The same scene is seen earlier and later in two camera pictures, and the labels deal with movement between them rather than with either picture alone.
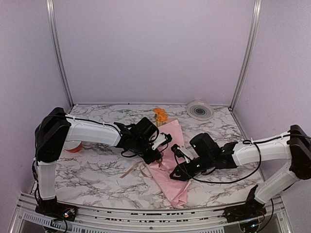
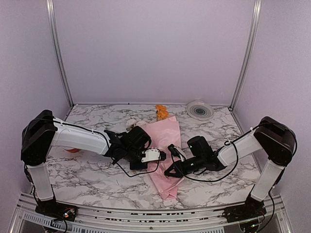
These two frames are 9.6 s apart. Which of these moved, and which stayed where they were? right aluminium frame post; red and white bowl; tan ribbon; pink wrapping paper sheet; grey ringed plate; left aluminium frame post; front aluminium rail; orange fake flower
Moved: orange fake flower; pink wrapping paper sheet; tan ribbon
Stayed: red and white bowl; grey ringed plate; front aluminium rail; right aluminium frame post; left aluminium frame post
